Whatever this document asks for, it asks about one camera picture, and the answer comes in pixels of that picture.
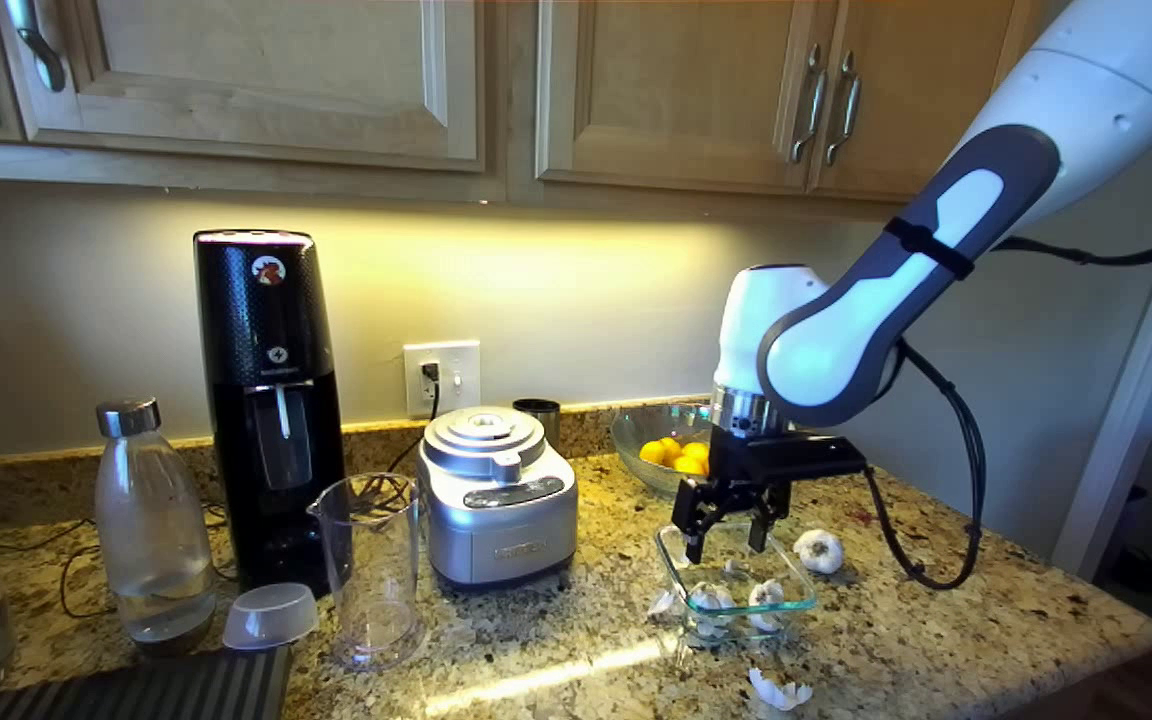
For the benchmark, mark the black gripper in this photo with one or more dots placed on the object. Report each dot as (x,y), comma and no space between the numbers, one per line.
(754,474)

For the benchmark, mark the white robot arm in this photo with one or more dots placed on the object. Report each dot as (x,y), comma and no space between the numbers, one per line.
(801,354)

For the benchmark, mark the square glass bowl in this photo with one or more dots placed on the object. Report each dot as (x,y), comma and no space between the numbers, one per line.
(733,566)

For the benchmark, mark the round glass fruit bowl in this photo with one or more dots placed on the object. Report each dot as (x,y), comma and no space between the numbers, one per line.
(683,423)

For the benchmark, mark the garlic skin piece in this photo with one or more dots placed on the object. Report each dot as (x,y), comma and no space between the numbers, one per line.
(777,696)

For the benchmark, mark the yellow lemon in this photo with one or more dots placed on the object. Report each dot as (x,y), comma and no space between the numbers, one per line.
(662,451)

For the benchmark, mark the dark metal cup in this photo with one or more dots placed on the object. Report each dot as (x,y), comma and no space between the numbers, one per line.
(547,414)

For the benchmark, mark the clear measuring cup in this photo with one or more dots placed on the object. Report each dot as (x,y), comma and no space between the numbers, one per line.
(371,557)

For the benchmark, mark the wooden upper cabinets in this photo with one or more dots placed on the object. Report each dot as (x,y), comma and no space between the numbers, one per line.
(502,103)

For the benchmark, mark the black soda maker machine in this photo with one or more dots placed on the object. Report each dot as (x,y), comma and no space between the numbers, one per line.
(274,398)

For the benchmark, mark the clear soda bottle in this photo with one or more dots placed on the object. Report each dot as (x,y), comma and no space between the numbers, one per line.
(149,530)

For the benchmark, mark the black drying mat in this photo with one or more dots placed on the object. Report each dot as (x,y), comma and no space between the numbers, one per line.
(213,684)

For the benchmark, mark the white wall outlet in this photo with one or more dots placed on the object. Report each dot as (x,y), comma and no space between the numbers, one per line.
(443,376)

